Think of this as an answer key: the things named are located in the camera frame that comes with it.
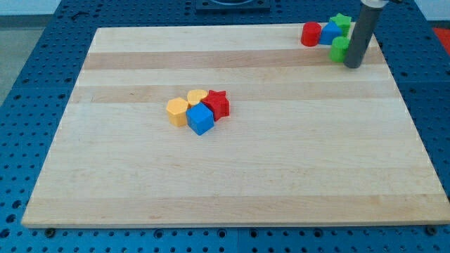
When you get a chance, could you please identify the green star block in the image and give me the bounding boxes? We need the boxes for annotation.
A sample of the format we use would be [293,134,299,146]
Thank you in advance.
[329,13,352,37]

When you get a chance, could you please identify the red cylinder block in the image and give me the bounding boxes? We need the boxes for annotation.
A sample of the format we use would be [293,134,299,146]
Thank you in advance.
[300,22,321,47]

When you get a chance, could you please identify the green cylinder block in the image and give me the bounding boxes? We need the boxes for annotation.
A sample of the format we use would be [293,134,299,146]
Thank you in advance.
[329,37,349,63]

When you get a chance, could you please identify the blue cube block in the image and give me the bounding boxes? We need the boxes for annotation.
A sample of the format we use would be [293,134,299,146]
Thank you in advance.
[186,103,214,136]

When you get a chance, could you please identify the red star block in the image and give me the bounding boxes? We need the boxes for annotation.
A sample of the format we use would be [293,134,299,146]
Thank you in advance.
[201,90,230,122]

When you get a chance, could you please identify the blue pentagon block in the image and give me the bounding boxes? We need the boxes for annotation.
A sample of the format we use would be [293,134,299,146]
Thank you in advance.
[319,22,342,45]

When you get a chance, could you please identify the yellow hexagon block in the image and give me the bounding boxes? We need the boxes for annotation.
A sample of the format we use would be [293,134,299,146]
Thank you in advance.
[166,97,189,127]

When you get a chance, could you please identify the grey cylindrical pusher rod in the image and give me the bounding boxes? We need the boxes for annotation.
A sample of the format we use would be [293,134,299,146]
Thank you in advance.
[344,0,388,69]

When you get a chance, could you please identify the yellow heart block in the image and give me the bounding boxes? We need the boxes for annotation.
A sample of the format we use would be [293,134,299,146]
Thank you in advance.
[187,89,208,107]

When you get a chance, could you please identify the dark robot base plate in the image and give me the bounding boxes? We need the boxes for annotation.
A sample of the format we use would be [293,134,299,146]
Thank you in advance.
[195,0,271,12]

